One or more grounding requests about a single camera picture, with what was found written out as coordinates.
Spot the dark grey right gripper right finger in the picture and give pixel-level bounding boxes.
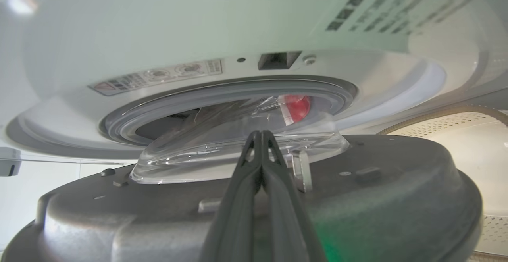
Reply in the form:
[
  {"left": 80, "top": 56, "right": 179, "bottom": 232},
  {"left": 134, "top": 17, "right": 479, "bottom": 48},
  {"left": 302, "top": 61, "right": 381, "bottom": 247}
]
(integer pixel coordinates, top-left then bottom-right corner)
[{"left": 256, "top": 130, "right": 328, "bottom": 262}]

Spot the grey warning sticker strip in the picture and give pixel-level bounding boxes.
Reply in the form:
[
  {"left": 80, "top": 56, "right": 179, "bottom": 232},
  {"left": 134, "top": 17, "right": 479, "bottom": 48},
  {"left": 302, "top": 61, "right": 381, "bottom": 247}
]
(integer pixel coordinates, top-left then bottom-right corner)
[{"left": 90, "top": 59, "right": 223, "bottom": 96}]

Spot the dark grey round glass door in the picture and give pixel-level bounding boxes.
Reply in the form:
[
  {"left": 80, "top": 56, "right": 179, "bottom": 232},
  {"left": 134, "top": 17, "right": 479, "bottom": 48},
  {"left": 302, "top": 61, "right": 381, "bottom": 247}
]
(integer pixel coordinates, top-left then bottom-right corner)
[{"left": 0, "top": 95, "right": 484, "bottom": 262}]

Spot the cream perforated laundry basket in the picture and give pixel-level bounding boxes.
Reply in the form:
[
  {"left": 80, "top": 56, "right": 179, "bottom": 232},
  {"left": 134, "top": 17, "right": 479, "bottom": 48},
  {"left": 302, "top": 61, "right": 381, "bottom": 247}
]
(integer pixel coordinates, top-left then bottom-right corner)
[{"left": 377, "top": 105, "right": 508, "bottom": 262}]

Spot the white front-load washing machine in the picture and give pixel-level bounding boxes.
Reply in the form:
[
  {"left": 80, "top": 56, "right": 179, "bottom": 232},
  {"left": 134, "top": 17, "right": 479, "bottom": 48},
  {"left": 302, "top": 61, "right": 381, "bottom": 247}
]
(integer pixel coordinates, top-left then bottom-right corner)
[{"left": 0, "top": 0, "right": 508, "bottom": 163}]

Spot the red white-striped garment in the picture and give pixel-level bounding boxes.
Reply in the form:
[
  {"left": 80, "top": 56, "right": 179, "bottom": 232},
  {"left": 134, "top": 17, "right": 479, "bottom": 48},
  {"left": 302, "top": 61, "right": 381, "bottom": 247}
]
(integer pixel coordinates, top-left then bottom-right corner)
[{"left": 279, "top": 94, "right": 312, "bottom": 124}]

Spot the black printed text label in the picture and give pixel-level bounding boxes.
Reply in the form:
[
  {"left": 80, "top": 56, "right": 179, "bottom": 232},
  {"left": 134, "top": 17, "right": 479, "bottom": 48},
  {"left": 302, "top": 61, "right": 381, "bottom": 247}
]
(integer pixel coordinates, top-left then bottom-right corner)
[{"left": 325, "top": 0, "right": 498, "bottom": 36}]

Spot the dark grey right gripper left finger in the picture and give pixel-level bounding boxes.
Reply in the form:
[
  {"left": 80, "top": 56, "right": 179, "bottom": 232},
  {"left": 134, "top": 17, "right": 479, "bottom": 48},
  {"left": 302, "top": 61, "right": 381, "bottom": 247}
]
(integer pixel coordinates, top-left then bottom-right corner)
[{"left": 200, "top": 130, "right": 263, "bottom": 262}]

